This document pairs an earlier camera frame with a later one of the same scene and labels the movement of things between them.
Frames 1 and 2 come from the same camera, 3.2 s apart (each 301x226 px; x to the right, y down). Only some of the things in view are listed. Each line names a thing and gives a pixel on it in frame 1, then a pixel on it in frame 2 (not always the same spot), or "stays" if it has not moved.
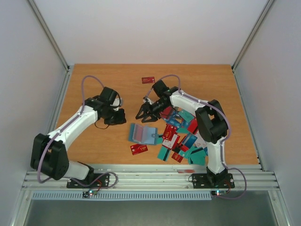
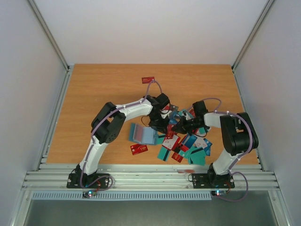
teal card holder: x=140 y=133 stays
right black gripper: x=149 y=109 → x=187 y=123
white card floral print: x=170 y=144 stays
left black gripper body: x=116 y=117 → x=156 y=123
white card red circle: x=138 y=133 stays
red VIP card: x=170 y=131 stays
